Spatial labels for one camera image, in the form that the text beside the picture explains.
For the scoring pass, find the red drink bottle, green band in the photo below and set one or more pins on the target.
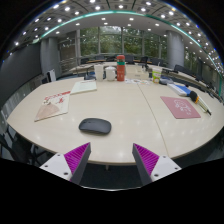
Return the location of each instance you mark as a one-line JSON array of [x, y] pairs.
[[120, 70]]

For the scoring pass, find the green-printed paper cup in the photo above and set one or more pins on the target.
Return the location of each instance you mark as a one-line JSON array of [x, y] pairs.
[[156, 76]]

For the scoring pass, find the blue and white book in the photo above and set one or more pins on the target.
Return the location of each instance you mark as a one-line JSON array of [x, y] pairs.
[[178, 89]]

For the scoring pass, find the white standing floor appliance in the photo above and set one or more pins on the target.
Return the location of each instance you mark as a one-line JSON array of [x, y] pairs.
[[51, 76]]

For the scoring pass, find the red and white fan-print booklet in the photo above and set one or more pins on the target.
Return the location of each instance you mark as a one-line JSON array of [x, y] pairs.
[[53, 106]]

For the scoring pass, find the dark desk conference console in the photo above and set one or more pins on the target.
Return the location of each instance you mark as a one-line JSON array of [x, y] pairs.
[[166, 80]]

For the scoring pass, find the white paper document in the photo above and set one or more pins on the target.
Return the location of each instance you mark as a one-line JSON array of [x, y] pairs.
[[83, 87]]

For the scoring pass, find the pink mouse pad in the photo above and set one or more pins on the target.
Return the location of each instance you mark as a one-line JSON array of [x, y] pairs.
[[180, 107]]

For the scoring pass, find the colourful printed leaflet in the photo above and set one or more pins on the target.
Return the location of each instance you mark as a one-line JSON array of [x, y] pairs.
[[136, 81]]

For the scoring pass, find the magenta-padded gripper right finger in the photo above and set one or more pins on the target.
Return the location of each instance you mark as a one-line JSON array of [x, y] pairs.
[[161, 166]]

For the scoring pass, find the black computer mouse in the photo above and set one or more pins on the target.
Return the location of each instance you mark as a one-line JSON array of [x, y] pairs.
[[95, 126]]

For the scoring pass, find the ceiling lights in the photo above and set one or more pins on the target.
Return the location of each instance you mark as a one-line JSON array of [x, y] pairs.
[[97, 7]]

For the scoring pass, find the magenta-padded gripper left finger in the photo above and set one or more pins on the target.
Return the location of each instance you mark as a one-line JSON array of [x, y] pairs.
[[60, 165]]

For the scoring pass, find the white cardboard box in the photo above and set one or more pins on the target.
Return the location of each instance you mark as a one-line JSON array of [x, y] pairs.
[[136, 73]]

